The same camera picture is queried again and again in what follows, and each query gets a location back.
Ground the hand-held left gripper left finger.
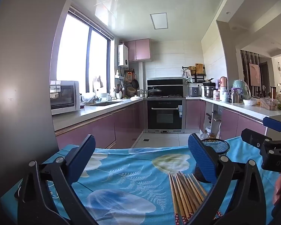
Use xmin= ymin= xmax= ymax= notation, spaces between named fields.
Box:
xmin=14 ymin=134 xmax=99 ymax=225

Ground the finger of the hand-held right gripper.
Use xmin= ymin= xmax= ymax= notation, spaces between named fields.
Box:
xmin=241 ymin=128 xmax=275 ymax=152
xmin=263 ymin=117 xmax=281 ymax=136

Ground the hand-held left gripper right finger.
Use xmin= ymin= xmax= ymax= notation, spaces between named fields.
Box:
xmin=188 ymin=133 xmax=267 ymax=225

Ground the black mesh utensil holder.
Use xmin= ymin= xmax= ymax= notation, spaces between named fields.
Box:
xmin=193 ymin=138 xmax=230 ymax=183

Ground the bundle of wooden chopsticks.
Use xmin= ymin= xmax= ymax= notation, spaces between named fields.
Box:
xmin=168 ymin=172 xmax=223 ymax=219

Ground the clear plastic food box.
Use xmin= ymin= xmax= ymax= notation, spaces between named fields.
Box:
xmin=260 ymin=97 xmax=279 ymax=111

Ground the pink base cabinet run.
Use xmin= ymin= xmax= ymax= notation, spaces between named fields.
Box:
xmin=54 ymin=98 xmax=145 ymax=150
xmin=219 ymin=106 xmax=268 ymax=143

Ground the narrow pink base cabinet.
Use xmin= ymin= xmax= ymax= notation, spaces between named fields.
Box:
xmin=185 ymin=100 xmax=206 ymax=130

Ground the steel vacuum flask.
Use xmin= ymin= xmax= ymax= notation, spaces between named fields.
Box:
xmin=231 ymin=89 xmax=240 ymax=104

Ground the blue floral tablecloth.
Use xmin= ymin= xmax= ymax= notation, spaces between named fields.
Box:
xmin=0 ymin=136 xmax=281 ymax=225

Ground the dark wooden door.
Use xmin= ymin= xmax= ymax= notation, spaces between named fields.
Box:
xmin=260 ymin=61 xmax=270 ymax=92

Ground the white plastic jar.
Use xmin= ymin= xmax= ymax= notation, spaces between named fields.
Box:
xmin=220 ymin=87 xmax=229 ymax=102

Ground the black built-in oven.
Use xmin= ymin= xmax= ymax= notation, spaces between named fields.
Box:
xmin=145 ymin=98 xmax=186 ymax=134

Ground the dark wooden slat divider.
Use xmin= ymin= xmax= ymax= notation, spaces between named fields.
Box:
xmin=240 ymin=50 xmax=261 ymax=95

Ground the clear plastic bag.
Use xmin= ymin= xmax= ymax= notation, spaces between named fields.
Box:
xmin=81 ymin=92 xmax=97 ymax=104

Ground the steel stock pot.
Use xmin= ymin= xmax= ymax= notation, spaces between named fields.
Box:
xmin=203 ymin=86 xmax=216 ymax=98

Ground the white microwave oven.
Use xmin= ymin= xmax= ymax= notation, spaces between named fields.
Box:
xmin=50 ymin=80 xmax=80 ymax=116

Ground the silver rice cooker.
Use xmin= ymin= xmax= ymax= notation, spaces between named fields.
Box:
xmin=187 ymin=87 xmax=202 ymax=97

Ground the black wok with lid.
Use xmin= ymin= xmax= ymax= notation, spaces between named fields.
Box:
xmin=147 ymin=87 xmax=164 ymax=97

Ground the black range hood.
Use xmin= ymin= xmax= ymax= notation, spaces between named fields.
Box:
xmin=147 ymin=77 xmax=184 ymax=98

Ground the grey refrigerator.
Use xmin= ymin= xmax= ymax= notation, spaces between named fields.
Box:
xmin=0 ymin=0 xmax=72 ymax=200

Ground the large kitchen window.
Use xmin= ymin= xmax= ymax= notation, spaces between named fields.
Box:
xmin=56 ymin=7 xmax=114 ymax=94

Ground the square ceiling light panel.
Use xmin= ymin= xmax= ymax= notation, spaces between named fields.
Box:
xmin=150 ymin=13 xmax=168 ymax=30

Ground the white earphone cable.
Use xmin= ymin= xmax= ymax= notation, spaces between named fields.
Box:
xmin=18 ymin=179 xmax=59 ymax=199

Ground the pink framed wall picture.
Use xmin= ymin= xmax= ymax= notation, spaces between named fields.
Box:
xmin=249 ymin=63 xmax=261 ymax=87

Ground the black wall rack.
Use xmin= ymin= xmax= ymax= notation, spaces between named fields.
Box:
xmin=181 ymin=66 xmax=206 ymax=83

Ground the white wall water heater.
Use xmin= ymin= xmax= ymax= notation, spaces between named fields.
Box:
xmin=118 ymin=44 xmax=129 ymax=67

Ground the pink wall cabinet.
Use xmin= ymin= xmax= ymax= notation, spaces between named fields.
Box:
xmin=125 ymin=39 xmax=153 ymax=62

